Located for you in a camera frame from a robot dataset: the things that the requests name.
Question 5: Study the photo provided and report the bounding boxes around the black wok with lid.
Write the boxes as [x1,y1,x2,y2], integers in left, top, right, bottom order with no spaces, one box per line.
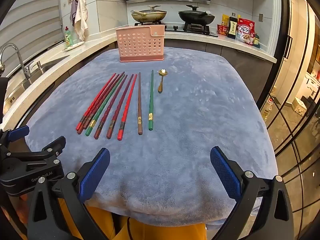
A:
[178,4,216,23]

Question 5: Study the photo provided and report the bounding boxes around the green dish soap bottle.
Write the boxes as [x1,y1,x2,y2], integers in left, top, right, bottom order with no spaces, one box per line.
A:
[64,26,73,49]

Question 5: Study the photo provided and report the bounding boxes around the brown chopstick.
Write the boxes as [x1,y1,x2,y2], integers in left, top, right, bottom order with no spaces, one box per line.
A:
[138,72,143,135]

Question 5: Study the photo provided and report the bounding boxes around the gold spoon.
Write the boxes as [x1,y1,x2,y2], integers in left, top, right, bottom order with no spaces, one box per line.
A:
[157,69,168,92]

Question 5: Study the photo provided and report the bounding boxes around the blue-grey plush blanket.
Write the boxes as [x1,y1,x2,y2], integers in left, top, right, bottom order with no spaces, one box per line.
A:
[25,46,279,230]

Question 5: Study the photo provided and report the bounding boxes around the white hanging towel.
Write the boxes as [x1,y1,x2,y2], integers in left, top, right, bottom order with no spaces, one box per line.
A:
[74,0,89,42]

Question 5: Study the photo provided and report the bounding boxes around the steel sink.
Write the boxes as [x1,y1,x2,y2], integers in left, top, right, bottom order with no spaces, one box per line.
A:
[5,55,66,98]

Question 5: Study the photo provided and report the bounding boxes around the black framed glass door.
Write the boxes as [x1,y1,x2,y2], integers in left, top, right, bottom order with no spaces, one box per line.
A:
[255,0,320,240]

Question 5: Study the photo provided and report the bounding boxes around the pink perforated utensil holder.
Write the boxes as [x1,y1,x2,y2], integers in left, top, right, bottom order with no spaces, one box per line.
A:
[115,25,166,63]

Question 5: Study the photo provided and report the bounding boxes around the patterned plate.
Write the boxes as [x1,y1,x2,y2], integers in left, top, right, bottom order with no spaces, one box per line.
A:
[63,42,84,52]

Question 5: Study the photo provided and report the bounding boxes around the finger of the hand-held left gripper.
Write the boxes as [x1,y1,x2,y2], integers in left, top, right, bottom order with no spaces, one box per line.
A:
[0,126,30,153]
[24,135,67,161]

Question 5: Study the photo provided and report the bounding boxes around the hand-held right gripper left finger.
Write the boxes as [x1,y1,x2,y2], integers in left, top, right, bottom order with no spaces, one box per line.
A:
[26,147,111,240]

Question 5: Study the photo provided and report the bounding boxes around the beige pan with lid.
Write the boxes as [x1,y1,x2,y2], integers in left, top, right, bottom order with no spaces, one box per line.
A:
[130,5,167,23]

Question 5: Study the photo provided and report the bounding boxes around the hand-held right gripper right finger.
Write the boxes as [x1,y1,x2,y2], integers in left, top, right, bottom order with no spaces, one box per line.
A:
[210,146,294,240]

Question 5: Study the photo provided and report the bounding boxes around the dark red chopstick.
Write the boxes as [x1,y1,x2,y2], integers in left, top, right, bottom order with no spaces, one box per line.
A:
[106,73,134,139]
[78,73,121,134]
[94,74,128,139]
[83,71,125,130]

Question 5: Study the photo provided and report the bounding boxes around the black gas stove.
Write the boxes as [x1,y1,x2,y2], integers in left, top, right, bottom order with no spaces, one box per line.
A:
[135,21,218,38]

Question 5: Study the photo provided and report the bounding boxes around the yellow pants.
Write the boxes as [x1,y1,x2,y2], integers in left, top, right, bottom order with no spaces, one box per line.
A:
[57,197,208,240]

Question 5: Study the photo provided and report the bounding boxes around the grey base cabinet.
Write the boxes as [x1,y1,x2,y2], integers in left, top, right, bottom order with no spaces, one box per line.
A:
[75,39,275,103]

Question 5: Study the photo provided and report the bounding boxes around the red and white cereal bag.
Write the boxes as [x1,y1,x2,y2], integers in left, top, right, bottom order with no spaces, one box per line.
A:
[236,18,255,45]

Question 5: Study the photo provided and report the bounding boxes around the dark soy sauce bottle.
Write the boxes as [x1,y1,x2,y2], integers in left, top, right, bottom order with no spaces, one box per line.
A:
[227,12,239,40]

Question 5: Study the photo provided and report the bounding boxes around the white kitchen counter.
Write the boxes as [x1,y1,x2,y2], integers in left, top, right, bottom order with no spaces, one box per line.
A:
[0,27,278,130]

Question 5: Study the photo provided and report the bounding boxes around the white window blind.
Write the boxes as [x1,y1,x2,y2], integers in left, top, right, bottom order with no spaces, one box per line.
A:
[0,0,63,54]

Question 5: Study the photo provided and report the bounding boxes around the green chopstick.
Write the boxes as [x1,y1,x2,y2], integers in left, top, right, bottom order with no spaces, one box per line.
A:
[85,74,126,137]
[148,70,154,131]

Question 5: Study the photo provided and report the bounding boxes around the chrome faucet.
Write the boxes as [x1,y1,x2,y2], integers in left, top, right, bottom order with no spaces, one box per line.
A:
[0,43,42,80]

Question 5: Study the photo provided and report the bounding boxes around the purple hanging towel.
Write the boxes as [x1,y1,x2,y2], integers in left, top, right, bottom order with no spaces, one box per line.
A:
[69,0,79,27]

